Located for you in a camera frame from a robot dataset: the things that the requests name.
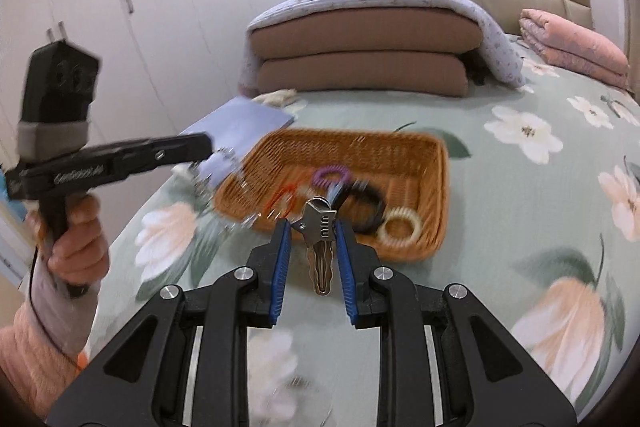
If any silver key with blue ring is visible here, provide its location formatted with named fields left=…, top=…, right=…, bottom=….
left=291, top=182, right=348, bottom=296

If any white wardrobe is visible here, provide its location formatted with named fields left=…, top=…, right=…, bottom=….
left=0, top=0, right=361, bottom=288

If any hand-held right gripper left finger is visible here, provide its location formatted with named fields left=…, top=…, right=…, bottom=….
left=47, top=219, right=293, bottom=427

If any small cream cloth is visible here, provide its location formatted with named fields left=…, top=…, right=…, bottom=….
left=255, top=89, right=299, bottom=108

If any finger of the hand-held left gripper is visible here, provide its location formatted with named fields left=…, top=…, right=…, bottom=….
left=149, top=133, right=214, bottom=170

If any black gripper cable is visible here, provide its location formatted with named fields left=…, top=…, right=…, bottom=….
left=27, top=244, right=83, bottom=365

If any clear bead bracelet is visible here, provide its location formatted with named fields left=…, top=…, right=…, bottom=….
left=172, top=147, right=242, bottom=208

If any folded lavender and brown quilt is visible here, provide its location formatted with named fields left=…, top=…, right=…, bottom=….
left=237, top=0, right=526, bottom=100

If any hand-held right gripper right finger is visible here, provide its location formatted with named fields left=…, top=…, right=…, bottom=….
left=333, top=221, right=576, bottom=427

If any folded pink blanket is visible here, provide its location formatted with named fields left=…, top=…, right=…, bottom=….
left=519, top=8, right=631, bottom=90

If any blue cover book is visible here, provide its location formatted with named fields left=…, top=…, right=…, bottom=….
left=177, top=97, right=296, bottom=188

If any person's left forearm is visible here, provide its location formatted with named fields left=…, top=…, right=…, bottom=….
left=0, top=264, right=101, bottom=414

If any cream coil hair tie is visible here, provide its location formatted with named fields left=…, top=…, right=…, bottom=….
left=376, top=207, right=422, bottom=250

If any purple coil hair tie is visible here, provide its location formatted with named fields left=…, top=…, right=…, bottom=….
left=311, top=164, right=349, bottom=188

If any red string bracelet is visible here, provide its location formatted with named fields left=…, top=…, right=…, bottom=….
left=262, top=184, right=311, bottom=220

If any brown wicker basket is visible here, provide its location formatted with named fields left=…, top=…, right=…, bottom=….
left=214, top=128, right=449, bottom=264

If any person's left hand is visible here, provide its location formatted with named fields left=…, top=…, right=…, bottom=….
left=25, top=196, right=112, bottom=297

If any black coil hair tie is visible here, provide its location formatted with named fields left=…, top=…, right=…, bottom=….
left=345, top=184, right=387, bottom=235

